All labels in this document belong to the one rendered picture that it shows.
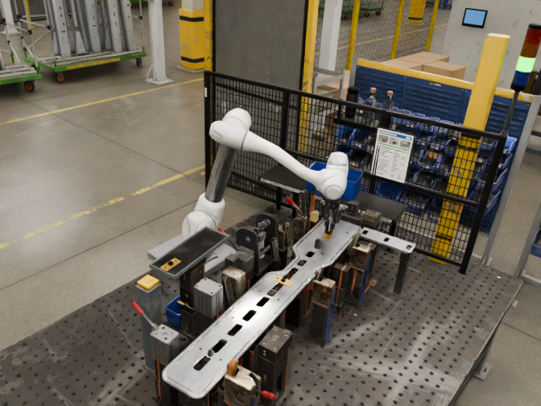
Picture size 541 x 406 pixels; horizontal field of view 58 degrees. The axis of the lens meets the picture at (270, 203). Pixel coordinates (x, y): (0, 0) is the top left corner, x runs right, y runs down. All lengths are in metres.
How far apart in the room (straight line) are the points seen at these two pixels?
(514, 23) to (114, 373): 7.48
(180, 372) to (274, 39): 3.16
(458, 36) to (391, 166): 5.99
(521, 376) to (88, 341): 2.61
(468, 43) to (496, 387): 6.22
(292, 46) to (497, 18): 4.82
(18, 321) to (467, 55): 7.32
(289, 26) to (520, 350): 2.98
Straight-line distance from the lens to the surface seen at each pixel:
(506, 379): 3.56
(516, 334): 3.93
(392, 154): 2.86
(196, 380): 1.80
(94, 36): 9.81
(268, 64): 4.45
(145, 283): 1.96
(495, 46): 2.65
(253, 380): 1.72
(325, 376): 2.25
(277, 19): 4.33
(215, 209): 2.75
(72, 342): 2.46
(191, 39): 9.64
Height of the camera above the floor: 2.36
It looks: 29 degrees down
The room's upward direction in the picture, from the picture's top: 3 degrees clockwise
